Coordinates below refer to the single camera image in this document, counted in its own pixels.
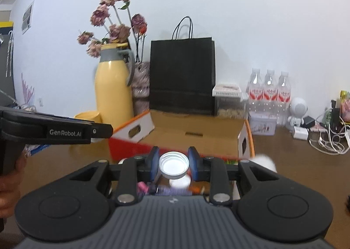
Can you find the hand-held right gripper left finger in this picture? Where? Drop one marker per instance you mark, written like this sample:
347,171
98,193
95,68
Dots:
154,162

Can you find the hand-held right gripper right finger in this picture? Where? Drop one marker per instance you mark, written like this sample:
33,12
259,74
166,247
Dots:
192,164

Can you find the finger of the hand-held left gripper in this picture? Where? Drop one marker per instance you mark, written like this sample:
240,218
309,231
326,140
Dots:
79,120
102,130

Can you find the white bottle cap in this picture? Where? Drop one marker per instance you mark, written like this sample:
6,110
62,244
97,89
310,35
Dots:
173,165

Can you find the orange and white cardboard box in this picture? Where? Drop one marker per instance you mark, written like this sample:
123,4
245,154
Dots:
191,128

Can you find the white and yellow plush toy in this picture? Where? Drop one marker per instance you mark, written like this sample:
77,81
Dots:
265,162

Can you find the person's left hand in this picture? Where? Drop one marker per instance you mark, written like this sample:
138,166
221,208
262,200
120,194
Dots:
8,194

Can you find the yellow cup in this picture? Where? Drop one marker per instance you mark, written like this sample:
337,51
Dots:
87,116

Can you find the white round container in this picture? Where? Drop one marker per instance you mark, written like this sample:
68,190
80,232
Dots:
180,182

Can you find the small pink item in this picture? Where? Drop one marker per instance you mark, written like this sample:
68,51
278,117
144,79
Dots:
142,187

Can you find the yellow thermos jug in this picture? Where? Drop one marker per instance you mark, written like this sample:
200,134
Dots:
112,87

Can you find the pink fuzzy vase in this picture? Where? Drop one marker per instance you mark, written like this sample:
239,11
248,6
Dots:
141,82

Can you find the clear food container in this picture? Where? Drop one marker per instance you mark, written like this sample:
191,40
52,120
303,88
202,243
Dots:
229,106

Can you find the printed tin box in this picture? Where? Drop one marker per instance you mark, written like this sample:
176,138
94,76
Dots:
262,124

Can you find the flat white box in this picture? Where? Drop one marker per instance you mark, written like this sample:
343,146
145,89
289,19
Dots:
227,87

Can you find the black paper bag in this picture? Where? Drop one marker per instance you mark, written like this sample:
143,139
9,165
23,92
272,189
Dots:
180,73

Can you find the dried pink rose bouquet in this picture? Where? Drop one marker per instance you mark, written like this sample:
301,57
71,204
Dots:
119,32

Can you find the blue and yellow box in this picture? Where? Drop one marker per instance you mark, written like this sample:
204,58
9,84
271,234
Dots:
6,27

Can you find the white charger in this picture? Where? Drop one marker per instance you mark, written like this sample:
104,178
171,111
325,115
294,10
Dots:
300,132

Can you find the white robot speaker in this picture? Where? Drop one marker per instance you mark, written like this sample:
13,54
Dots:
299,108

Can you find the black power adapter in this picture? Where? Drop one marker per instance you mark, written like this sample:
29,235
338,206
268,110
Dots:
309,122

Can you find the pink patterned pouch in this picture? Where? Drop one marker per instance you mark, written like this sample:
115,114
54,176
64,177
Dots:
318,128

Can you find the green bottle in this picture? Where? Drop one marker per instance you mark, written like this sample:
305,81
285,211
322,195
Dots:
335,116

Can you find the purple wall sticker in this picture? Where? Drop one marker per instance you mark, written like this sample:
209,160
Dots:
28,91

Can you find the wall poster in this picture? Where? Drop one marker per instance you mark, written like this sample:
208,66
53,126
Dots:
27,17

